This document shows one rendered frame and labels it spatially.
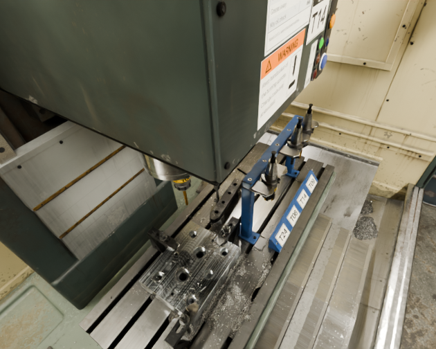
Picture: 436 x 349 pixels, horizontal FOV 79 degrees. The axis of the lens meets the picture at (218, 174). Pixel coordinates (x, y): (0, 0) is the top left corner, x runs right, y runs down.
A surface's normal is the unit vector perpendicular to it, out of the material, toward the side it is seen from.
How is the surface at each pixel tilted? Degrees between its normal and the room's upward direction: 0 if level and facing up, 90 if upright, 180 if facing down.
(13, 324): 0
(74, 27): 90
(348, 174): 24
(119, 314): 0
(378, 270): 17
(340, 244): 8
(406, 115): 90
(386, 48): 90
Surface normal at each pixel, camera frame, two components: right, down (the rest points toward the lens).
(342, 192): -0.27, -0.41
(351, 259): 0.03, -0.79
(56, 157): 0.83, 0.35
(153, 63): -0.55, 0.60
